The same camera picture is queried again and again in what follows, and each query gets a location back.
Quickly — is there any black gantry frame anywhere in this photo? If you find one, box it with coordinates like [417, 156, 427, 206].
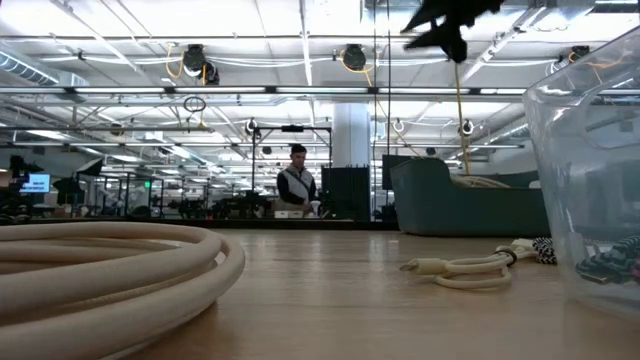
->
[251, 124, 334, 221]

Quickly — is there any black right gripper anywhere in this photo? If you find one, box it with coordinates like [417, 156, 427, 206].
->
[402, 0, 504, 65]

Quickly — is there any black cabinet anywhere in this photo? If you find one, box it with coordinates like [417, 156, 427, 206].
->
[320, 165, 372, 222]

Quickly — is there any person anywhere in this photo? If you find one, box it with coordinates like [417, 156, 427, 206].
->
[276, 143, 319, 219]

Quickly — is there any cream short cable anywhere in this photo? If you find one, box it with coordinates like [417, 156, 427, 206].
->
[399, 238, 539, 292]

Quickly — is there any clear plastic container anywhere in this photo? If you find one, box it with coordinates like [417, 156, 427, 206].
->
[522, 24, 640, 321]

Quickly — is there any black aluminium table frame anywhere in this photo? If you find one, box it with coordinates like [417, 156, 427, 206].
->
[0, 217, 401, 231]

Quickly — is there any black hanging cable loop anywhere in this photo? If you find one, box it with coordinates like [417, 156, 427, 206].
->
[182, 95, 207, 114]

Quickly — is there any teal plastic bin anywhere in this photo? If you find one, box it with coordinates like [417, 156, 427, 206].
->
[389, 157, 551, 238]

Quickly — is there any small blue lit monitor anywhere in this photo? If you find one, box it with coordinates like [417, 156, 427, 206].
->
[19, 173, 52, 195]

